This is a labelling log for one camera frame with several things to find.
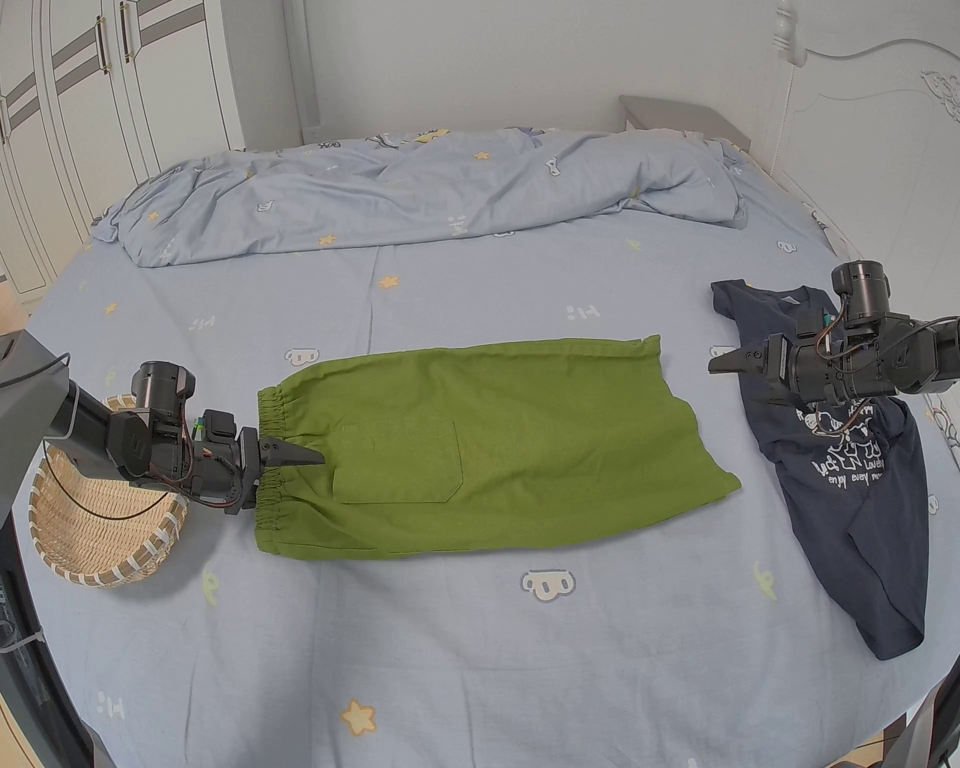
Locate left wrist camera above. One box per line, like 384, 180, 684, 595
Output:
198, 408, 240, 445

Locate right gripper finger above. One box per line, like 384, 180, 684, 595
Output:
708, 344, 768, 377

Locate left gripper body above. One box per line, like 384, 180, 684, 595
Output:
190, 427, 264, 518

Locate dark blue T-shirt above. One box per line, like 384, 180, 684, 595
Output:
711, 279, 931, 661

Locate black cable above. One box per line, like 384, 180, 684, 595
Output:
43, 442, 181, 520

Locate pale blue quilt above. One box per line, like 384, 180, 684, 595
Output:
90, 125, 751, 269

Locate green shorts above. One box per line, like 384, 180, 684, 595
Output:
253, 335, 744, 560

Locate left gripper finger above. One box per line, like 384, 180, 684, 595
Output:
259, 432, 325, 471

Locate white cord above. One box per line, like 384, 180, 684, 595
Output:
768, 60, 798, 177

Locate round woven basket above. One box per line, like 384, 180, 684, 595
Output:
30, 395, 189, 590

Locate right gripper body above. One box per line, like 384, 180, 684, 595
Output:
761, 334, 834, 407

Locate white wardrobe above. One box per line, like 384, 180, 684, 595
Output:
0, 0, 249, 301

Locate grey bedside table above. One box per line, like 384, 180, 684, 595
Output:
618, 95, 751, 151

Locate bed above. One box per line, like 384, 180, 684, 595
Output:
0, 0, 960, 768

